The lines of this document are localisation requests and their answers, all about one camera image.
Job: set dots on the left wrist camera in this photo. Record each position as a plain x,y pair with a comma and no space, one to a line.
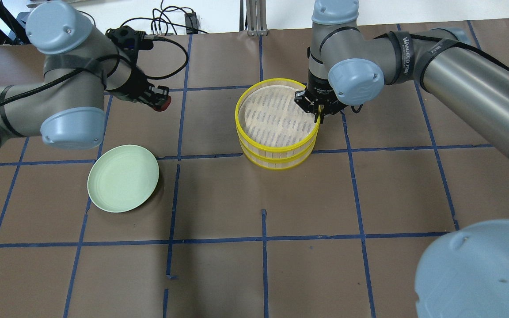
129,40

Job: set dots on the brown bun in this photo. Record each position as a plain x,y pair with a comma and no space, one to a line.
162,103

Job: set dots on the yellow steamer layer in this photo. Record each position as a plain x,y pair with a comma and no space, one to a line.
268,119
273,162

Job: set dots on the aluminium frame post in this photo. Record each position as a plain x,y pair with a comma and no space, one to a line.
256,18

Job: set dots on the light green bowl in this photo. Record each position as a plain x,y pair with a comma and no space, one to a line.
123,178

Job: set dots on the black camera stand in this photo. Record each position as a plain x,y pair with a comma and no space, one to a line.
9,22

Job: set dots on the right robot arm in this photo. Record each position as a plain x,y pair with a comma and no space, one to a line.
463,274

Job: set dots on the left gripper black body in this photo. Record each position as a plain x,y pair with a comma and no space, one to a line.
134,89

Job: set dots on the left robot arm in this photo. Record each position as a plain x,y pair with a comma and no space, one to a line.
67,109

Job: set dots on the black power adapter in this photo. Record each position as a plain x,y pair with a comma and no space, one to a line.
191,23

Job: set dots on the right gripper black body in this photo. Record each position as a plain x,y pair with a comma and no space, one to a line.
317,88

